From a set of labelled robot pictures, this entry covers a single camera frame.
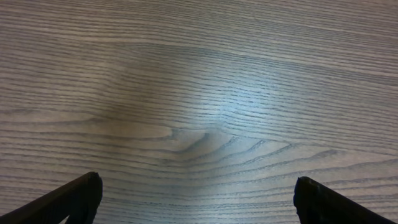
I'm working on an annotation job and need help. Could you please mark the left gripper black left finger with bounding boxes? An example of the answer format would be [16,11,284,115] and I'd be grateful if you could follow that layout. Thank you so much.
[1,172,103,224]

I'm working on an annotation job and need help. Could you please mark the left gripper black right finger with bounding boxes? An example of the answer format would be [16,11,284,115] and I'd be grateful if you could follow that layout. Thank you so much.
[293,176,396,224]

